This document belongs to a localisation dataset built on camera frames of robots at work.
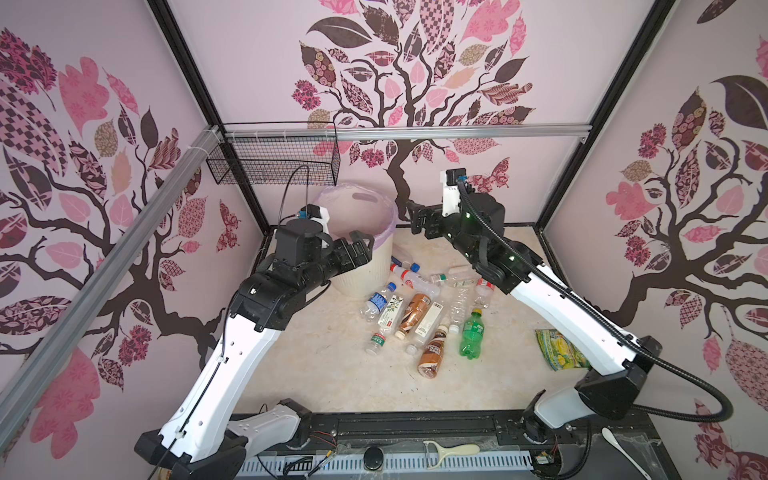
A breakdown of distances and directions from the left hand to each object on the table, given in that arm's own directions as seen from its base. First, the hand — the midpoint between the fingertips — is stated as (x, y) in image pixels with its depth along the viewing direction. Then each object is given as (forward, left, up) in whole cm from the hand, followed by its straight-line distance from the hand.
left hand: (359, 250), depth 64 cm
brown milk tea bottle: (-13, -18, -32) cm, 39 cm away
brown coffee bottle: (+1, -14, -33) cm, 36 cm away
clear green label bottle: (+16, -24, -34) cm, 44 cm away
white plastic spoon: (-31, -63, -36) cm, 79 cm away
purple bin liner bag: (+30, +2, -15) cm, 34 cm away
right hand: (+11, -16, +6) cm, 20 cm away
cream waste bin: (+10, -1, -26) cm, 27 cm away
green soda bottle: (-5, -31, -32) cm, 45 cm away
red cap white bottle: (+14, -15, -33) cm, 39 cm away
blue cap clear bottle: (+21, -15, -34) cm, 43 cm away
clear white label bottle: (0, -19, -33) cm, 38 cm away
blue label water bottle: (+5, -2, -32) cm, 33 cm away
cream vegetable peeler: (-33, -21, -36) cm, 53 cm away
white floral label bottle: (+2, -7, -32) cm, 33 cm away
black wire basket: (+45, +30, -4) cm, 54 cm away
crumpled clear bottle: (+6, -30, -35) cm, 46 cm away
